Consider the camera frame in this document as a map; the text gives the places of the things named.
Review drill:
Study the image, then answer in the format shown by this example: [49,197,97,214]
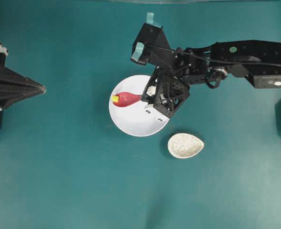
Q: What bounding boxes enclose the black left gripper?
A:
[0,42,46,129]

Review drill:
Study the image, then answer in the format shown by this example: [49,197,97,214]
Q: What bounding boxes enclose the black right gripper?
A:
[130,13,212,119]

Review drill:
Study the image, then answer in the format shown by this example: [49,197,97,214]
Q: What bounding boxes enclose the red spoon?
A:
[112,92,141,107]

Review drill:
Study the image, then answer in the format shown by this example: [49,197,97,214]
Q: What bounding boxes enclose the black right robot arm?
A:
[130,12,281,118]

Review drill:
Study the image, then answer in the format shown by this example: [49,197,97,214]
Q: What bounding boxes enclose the white round bowl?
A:
[109,75,169,137]

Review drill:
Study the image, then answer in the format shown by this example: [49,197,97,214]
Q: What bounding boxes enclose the speckled egg-shaped dish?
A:
[167,133,205,159]

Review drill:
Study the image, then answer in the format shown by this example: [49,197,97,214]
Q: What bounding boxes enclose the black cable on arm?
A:
[144,42,281,89]

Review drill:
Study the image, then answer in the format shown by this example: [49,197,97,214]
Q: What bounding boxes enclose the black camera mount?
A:
[245,74,281,89]

